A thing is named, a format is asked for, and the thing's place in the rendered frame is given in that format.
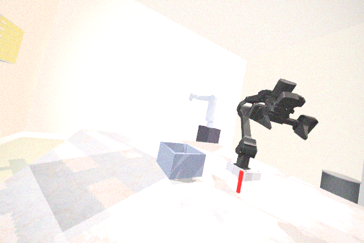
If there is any red peg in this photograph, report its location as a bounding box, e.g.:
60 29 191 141
236 171 244 193

